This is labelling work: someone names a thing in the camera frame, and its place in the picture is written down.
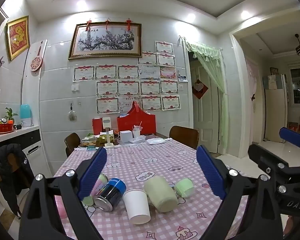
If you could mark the white refrigerator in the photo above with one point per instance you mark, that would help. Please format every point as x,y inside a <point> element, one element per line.
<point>275,115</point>

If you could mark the blue white humidifier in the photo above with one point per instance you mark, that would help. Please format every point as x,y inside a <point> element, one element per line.
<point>26,113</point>

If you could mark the group of wall certificates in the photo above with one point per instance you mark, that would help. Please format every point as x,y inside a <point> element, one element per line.
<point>127,87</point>

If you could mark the red planter bowl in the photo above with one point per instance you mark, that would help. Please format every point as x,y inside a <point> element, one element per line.
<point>3,128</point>

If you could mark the white sideboard cabinet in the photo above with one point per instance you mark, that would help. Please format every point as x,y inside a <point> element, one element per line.
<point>32,150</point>

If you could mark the round pink wall ornament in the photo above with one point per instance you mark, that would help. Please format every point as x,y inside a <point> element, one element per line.
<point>36,63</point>

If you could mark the beige cup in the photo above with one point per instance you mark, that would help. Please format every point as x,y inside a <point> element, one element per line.
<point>161,192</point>

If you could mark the pink and green cup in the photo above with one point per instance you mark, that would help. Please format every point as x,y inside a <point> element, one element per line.
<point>102,180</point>

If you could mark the green lace curtain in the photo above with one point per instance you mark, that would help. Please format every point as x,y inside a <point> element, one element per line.
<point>223,120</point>

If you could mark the round white hanging ornament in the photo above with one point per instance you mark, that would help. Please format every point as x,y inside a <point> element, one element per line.
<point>71,116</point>

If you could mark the blue metal can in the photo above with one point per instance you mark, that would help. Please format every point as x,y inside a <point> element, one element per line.
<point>112,191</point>

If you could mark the framed plum blossom painting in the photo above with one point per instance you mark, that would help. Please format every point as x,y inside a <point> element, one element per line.
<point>106,41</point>

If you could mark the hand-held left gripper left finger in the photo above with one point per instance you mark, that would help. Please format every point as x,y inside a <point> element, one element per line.
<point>93,172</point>

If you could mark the pink curtain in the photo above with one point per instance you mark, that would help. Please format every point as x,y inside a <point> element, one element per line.
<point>252,80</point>

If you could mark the pink checked tablecloth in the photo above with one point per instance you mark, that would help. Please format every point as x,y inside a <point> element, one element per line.
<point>150,160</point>

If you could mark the red and gold framed picture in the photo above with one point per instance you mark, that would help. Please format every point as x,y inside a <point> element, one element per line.
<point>18,38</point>

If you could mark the white paper cup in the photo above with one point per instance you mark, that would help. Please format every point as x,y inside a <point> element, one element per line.
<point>137,207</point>

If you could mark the clear plastic cup with straw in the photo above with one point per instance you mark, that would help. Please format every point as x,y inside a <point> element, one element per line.
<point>136,132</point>

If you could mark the butterfly wall sticker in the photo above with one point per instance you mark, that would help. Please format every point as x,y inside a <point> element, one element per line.
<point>0,61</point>

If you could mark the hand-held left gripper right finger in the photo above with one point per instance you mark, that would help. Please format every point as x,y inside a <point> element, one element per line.
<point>211,175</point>

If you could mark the brown wooden chair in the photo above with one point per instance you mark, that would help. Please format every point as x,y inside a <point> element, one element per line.
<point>72,142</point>
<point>183,135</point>

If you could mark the small green cup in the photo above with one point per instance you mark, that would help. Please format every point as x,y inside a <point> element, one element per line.
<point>185,187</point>

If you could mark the gold box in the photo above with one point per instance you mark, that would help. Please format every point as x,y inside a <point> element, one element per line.
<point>103,138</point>

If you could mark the white small tabletop appliance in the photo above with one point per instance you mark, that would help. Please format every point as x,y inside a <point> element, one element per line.
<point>107,125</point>

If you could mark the red gift bag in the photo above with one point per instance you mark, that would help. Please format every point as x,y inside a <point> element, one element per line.
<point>137,121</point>

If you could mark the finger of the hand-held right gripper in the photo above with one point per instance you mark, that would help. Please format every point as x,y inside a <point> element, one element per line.
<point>265,158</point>
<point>291,136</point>

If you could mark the red box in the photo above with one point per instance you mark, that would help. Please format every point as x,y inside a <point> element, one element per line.
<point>97,126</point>

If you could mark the clear food container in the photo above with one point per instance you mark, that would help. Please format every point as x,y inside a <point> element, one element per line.
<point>88,142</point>

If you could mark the black jacket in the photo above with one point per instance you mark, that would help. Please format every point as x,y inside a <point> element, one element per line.
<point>12,170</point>

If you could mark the small wall photo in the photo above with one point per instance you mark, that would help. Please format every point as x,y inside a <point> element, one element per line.
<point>183,78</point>

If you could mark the red diamond door decoration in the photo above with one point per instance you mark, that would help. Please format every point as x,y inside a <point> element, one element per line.
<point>200,89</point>

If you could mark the white box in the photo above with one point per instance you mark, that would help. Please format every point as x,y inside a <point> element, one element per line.
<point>125,137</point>

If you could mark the white plastic bag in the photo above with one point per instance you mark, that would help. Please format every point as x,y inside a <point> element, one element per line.
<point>155,141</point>

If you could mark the person's right hand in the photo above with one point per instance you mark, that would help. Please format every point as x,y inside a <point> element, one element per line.
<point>288,227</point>

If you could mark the white door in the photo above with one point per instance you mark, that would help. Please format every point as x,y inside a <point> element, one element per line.
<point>208,117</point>

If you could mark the green potted plant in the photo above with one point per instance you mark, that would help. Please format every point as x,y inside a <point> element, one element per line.
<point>10,115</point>

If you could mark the red knot tassel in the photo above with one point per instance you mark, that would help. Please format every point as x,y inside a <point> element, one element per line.
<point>89,24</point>
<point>128,23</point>
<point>107,23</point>

